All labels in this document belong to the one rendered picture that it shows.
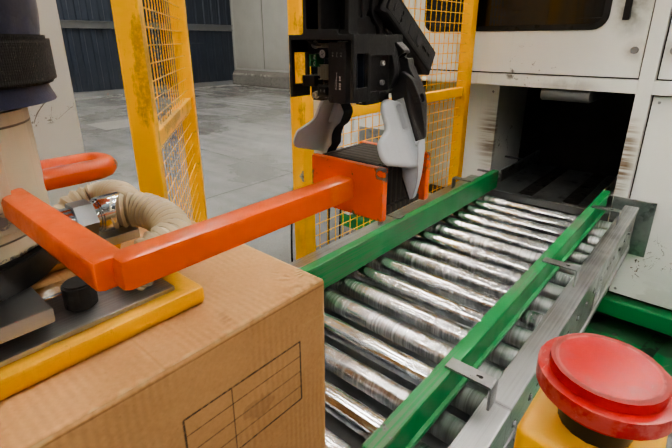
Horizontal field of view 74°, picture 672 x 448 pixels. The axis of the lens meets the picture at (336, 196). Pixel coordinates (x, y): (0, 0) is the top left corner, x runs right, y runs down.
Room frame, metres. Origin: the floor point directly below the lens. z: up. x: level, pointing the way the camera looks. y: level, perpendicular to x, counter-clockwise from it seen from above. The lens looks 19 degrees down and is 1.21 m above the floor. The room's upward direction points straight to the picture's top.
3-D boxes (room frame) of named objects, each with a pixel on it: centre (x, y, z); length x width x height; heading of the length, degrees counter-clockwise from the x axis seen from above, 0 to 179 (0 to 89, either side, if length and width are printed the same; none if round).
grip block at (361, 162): (0.43, -0.04, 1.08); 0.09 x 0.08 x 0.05; 50
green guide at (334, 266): (1.42, -0.20, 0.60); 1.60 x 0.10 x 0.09; 139
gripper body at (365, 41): (0.41, -0.01, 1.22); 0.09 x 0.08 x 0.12; 140
